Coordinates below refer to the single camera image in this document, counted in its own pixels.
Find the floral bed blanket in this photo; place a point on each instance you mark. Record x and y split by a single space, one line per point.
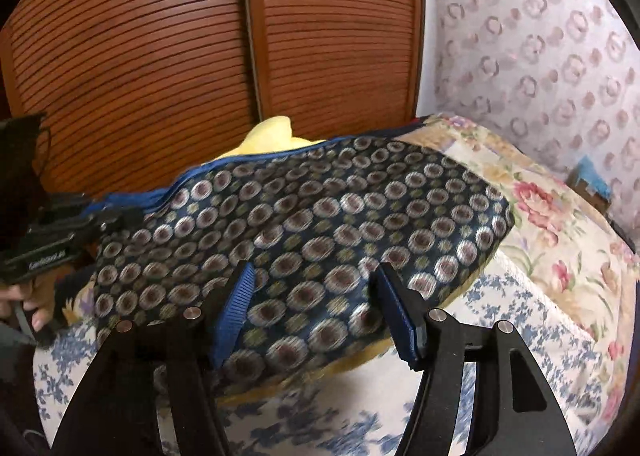
550 226

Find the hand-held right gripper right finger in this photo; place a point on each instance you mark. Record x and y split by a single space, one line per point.
400 316

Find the yellow plush toy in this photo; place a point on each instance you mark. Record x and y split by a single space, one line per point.
270 136

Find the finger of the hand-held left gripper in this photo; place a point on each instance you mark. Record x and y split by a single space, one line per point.
110 223

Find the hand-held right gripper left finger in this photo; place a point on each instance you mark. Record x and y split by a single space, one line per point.
235 316

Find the blue floral bedsheet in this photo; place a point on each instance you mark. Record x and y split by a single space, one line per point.
500 326

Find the wooden louvred wardrobe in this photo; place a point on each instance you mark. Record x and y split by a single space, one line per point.
150 61

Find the person's left hand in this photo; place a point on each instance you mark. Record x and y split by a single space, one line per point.
32 303

